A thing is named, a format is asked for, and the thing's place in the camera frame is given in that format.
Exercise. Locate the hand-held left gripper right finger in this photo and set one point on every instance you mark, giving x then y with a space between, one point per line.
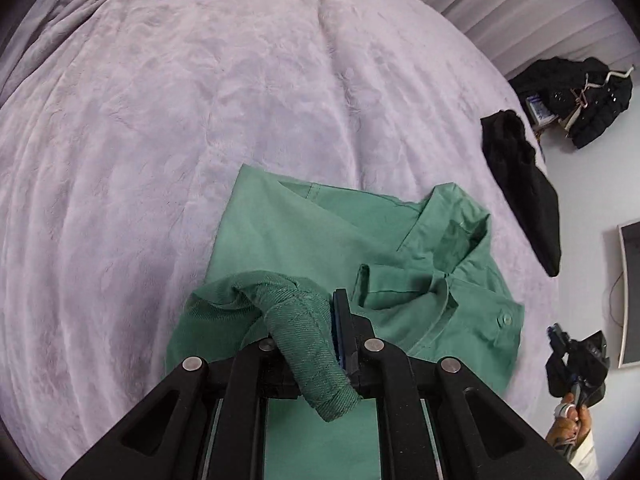
341 330

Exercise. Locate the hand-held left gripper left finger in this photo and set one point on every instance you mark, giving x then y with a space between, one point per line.
235 400

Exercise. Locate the green work jacket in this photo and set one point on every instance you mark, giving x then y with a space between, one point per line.
350 280

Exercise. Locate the person's right forearm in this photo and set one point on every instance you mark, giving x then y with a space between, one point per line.
582 457

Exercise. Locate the person's right hand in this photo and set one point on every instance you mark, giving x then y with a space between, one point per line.
567 427

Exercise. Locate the black folded garment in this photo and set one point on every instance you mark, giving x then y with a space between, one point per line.
525 185

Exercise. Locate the small blue box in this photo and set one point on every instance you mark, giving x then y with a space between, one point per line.
538 108

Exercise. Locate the purple plush blanket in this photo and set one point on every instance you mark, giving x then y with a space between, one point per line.
175 135

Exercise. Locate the black jacket pile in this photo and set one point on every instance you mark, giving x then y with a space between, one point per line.
580 100

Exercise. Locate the grey curtain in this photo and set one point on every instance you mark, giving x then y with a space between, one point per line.
500 5

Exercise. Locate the wall monitor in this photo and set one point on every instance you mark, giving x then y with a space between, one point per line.
631 295

